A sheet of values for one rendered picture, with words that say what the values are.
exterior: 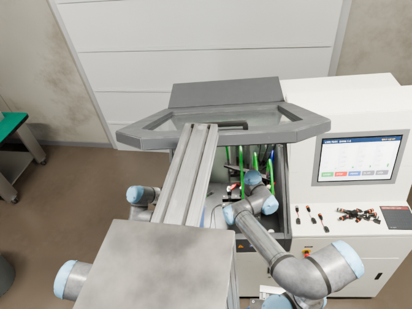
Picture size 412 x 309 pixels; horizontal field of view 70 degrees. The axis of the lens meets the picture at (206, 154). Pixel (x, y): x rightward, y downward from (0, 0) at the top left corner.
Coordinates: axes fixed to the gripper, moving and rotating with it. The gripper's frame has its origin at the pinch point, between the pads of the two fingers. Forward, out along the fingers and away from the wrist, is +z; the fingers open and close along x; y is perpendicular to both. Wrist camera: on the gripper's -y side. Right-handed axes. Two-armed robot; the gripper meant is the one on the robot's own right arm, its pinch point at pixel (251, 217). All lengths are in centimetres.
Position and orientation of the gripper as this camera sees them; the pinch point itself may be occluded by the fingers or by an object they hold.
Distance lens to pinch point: 156.5
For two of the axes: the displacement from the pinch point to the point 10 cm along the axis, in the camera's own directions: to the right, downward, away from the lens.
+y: -0.4, 7.0, -7.1
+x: 9.9, -0.4, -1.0
